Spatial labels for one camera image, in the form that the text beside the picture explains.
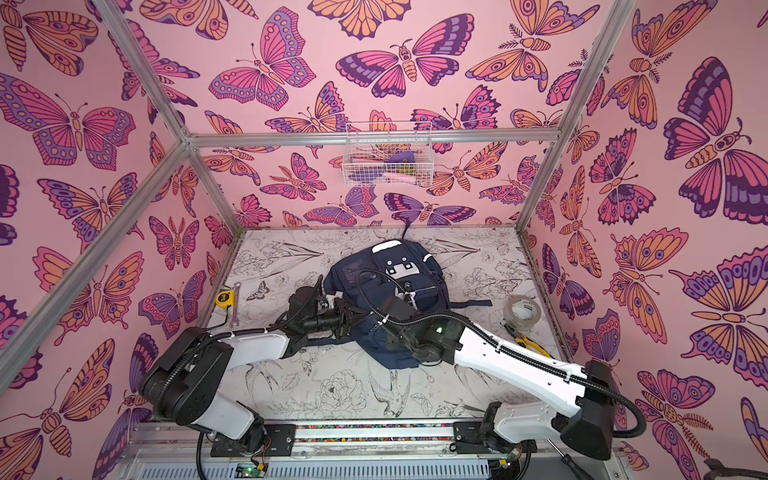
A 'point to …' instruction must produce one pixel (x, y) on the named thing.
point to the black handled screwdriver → (578, 471)
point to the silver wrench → (234, 319)
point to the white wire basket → (388, 154)
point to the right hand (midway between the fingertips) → (393, 325)
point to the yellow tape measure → (225, 298)
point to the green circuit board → (248, 470)
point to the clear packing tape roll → (522, 312)
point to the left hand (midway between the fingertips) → (373, 311)
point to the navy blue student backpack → (402, 268)
